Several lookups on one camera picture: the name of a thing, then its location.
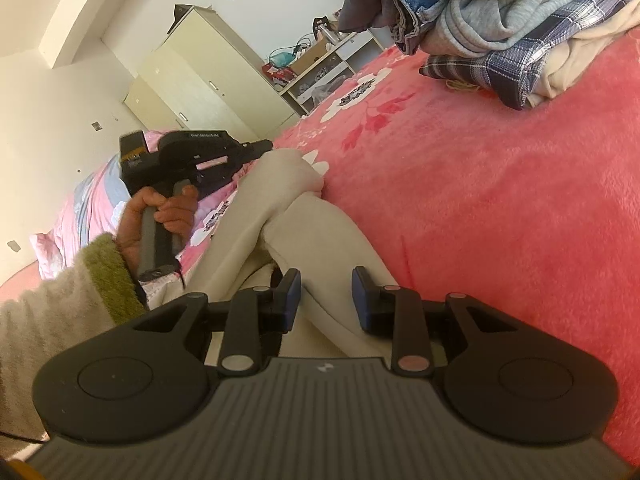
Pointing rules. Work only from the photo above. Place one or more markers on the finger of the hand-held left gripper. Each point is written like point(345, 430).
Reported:
point(220, 175)
point(252, 149)

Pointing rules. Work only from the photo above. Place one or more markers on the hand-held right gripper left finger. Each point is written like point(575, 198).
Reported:
point(292, 295)

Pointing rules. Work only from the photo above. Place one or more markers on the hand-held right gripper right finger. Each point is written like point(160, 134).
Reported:
point(361, 300)

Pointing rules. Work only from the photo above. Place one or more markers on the beige hoodie with black stripes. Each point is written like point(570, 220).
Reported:
point(300, 220)

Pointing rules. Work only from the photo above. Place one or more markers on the person's left forearm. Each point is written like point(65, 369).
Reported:
point(50, 320)

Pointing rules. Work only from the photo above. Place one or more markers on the person's left hand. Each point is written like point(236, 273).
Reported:
point(175, 215)

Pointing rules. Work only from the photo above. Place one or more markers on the cream wardrobe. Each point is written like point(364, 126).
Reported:
point(200, 65)

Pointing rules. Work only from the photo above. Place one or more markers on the clear plastic bag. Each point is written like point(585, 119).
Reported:
point(321, 92)

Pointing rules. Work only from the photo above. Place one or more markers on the teal item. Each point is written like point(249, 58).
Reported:
point(282, 57)

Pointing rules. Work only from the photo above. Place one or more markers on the pink grey floral quilt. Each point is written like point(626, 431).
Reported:
point(90, 200)

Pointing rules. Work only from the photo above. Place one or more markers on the cardboard box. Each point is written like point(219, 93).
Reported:
point(307, 57)

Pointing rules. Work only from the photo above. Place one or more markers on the white desk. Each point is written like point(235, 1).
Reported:
point(350, 47)

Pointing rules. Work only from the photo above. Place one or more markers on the red floral bed blanket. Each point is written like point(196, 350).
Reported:
point(475, 185)

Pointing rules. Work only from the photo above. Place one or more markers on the folded blue jeans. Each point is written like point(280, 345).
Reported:
point(415, 10)

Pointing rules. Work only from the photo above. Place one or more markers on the light grey folded sweatshirt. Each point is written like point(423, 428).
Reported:
point(525, 5)

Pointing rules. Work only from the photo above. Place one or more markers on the cream folded garment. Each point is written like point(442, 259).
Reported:
point(585, 60)

